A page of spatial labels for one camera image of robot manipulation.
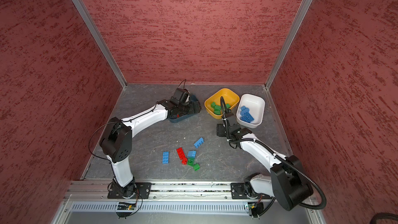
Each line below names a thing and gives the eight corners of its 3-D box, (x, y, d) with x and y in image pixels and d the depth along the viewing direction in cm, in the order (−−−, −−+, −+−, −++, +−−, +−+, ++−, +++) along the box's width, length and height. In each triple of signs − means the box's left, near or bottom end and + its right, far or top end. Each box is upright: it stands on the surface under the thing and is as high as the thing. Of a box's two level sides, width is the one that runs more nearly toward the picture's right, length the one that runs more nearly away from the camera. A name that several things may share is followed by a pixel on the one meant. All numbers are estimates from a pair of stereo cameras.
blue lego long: (163, 164, 84) (162, 163, 82) (163, 153, 88) (162, 151, 86) (168, 163, 85) (168, 162, 83) (168, 152, 89) (167, 150, 87)
